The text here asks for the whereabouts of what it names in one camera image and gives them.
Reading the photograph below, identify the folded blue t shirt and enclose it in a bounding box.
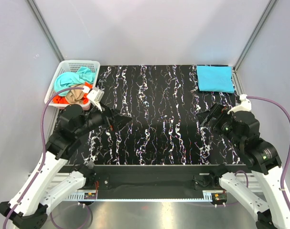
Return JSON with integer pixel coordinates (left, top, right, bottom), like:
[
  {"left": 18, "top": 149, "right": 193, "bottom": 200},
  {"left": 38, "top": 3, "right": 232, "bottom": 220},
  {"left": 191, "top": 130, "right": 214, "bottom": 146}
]
[{"left": 196, "top": 65, "right": 235, "bottom": 94}]

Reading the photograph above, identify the orange connector board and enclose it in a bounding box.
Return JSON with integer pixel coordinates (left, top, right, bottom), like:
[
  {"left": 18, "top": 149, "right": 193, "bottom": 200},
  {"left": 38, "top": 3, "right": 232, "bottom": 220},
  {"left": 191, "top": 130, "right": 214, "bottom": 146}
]
[
  {"left": 213, "top": 193, "right": 227, "bottom": 201},
  {"left": 84, "top": 192, "right": 97, "bottom": 199}
]

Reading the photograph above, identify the left orange connector board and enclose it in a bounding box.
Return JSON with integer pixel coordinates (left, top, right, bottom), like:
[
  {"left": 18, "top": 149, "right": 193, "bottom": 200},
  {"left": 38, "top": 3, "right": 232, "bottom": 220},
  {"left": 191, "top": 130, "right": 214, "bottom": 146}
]
[{"left": 84, "top": 192, "right": 97, "bottom": 199}]

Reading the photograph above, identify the right orange connector board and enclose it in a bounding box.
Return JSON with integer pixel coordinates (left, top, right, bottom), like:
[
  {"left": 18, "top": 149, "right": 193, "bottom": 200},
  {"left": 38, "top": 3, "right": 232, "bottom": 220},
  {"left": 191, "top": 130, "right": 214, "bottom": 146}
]
[{"left": 213, "top": 193, "right": 227, "bottom": 201}]

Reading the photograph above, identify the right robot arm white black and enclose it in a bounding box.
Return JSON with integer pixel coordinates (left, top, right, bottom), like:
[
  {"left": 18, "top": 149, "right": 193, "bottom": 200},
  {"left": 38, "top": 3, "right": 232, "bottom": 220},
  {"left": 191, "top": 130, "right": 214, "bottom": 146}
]
[{"left": 195, "top": 100, "right": 290, "bottom": 229}]

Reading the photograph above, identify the aluminium rail frame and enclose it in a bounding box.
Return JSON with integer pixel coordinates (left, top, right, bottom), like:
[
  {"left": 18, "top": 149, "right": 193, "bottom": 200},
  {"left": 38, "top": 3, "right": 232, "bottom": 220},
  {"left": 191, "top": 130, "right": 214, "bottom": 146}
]
[{"left": 27, "top": 173, "right": 262, "bottom": 202}]

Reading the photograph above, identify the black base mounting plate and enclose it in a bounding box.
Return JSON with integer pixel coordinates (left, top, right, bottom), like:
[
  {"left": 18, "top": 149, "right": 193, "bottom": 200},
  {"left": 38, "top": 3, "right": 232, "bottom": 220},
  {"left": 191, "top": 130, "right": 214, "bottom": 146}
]
[{"left": 63, "top": 164, "right": 248, "bottom": 200}]

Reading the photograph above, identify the beige t shirt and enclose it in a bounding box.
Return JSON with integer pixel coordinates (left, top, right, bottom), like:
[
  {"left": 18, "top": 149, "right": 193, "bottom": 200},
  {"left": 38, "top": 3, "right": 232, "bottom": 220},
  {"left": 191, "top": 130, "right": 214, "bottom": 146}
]
[{"left": 64, "top": 89, "right": 88, "bottom": 104}]

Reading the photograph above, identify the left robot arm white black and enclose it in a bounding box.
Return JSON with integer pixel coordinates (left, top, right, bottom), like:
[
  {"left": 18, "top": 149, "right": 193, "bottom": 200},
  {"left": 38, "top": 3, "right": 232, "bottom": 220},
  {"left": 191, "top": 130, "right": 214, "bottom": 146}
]
[{"left": 0, "top": 104, "right": 132, "bottom": 229}]

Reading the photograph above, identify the orange t shirt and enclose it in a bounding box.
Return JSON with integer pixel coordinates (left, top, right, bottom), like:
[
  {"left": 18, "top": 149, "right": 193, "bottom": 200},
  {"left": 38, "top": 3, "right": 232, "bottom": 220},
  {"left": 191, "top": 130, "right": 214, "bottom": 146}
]
[{"left": 53, "top": 82, "right": 93, "bottom": 104}]

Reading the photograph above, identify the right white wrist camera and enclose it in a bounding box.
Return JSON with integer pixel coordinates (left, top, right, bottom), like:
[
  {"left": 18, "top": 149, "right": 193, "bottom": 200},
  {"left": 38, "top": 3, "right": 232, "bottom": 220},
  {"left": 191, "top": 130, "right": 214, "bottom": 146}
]
[{"left": 227, "top": 94, "right": 252, "bottom": 115}]

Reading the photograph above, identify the teal t shirt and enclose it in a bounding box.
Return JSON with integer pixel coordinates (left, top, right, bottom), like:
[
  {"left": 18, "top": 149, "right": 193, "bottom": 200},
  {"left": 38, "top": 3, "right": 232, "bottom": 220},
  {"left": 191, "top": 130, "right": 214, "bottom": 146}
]
[{"left": 53, "top": 66, "right": 97, "bottom": 93}]

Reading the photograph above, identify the white plastic laundry basket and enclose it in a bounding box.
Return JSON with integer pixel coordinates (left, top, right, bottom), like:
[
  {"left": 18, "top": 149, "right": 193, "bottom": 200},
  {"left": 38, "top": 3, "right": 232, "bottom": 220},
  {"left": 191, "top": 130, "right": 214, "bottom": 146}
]
[{"left": 44, "top": 60, "right": 100, "bottom": 104}]

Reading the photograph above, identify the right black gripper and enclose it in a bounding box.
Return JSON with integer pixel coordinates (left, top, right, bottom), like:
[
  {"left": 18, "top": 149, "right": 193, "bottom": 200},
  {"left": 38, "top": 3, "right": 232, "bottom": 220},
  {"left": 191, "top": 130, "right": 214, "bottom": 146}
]
[{"left": 195, "top": 101, "right": 243, "bottom": 148}]

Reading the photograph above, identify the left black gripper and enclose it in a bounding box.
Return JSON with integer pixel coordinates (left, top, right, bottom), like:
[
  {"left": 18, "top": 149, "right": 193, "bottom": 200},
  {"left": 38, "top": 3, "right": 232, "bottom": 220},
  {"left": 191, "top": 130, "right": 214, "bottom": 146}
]
[{"left": 75, "top": 100, "right": 132, "bottom": 137}]

